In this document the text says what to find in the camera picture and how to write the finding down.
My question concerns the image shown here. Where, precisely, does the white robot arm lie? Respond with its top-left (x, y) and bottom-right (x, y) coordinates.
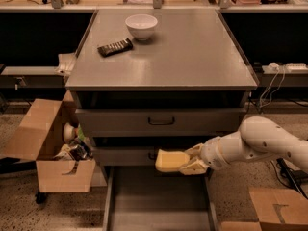
top-left (179, 116), bottom-right (308, 175)

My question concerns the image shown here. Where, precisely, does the white bowl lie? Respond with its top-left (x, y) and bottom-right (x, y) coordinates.
top-left (125, 14), bottom-right (158, 40)

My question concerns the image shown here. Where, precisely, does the open bottom grey drawer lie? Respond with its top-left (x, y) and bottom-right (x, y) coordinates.
top-left (102, 166), bottom-right (218, 231)

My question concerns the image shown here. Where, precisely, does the middle grey drawer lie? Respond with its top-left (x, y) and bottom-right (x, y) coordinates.
top-left (92, 146), bottom-right (203, 167)

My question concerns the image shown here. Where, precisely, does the yellow sponge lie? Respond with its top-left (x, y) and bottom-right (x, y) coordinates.
top-left (155, 150), bottom-right (190, 172)

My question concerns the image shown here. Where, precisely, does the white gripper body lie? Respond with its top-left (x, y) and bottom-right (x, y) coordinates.
top-left (200, 137), bottom-right (228, 170)

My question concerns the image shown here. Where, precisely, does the cardboard box bottom right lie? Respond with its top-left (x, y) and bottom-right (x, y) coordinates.
top-left (219, 188), bottom-right (308, 231)

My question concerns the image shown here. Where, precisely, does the open cardboard box with items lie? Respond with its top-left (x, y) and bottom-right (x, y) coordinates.
top-left (3, 92), bottom-right (95, 193)

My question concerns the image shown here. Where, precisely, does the top grey drawer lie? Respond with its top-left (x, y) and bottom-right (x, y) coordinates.
top-left (76, 108), bottom-right (246, 137)

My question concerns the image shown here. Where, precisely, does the black rod on floor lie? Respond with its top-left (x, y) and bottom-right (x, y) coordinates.
top-left (276, 158), bottom-right (308, 199)

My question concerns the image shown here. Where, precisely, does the dark snack bar wrapper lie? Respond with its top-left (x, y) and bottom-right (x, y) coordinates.
top-left (97, 38), bottom-right (133, 58)

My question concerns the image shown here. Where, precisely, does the white power strip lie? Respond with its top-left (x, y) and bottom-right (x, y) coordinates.
top-left (286, 63), bottom-right (308, 72)

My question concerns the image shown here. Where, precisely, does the grey drawer cabinet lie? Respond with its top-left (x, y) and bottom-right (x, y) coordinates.
top-left (64, 8), bottom-right (260, 177)

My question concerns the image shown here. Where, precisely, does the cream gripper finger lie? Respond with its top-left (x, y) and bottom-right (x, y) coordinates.
top-left (179, 157), bottom-right (209, 175)
top-left (185, 143), bottom-right (203, 156)

